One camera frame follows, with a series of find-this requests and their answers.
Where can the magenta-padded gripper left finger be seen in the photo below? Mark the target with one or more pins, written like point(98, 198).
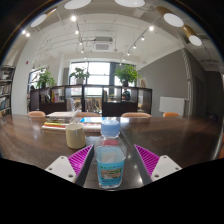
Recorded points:
point(61, 167)

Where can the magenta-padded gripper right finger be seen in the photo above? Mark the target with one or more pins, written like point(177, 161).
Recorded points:
point(165, 167)

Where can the clear blue-capped water bottle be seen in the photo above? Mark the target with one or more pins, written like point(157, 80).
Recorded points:
point(110, 166)

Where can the cream ceramic cup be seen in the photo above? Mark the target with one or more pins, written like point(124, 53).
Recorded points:
point(75, 136)

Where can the red-spined book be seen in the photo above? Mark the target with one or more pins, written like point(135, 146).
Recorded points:
point(53, 128)

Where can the yellow-spined book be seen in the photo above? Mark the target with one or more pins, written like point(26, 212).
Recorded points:
point(55, 124)

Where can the white-covered book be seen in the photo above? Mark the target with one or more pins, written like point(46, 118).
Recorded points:
point(63, 114)

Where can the orange chairs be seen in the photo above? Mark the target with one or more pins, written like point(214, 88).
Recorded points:
point(136, 114)

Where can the dark open shelf unit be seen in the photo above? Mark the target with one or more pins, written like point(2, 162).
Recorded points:
point(113, 108)

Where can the person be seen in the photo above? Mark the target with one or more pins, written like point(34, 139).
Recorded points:
point(126, 95)

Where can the green potted plant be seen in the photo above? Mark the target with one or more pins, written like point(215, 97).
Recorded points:
point(79, 74)
point(126, 74)
point(45, 79)

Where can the ceiling air conditioner unit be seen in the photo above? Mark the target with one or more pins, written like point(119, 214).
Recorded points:
point(102, 44)

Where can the ceiling lights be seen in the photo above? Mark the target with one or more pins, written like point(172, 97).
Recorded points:
point(173, 20)

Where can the tall wall bookshelf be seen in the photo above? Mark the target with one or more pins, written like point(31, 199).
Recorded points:
point(5, 90)

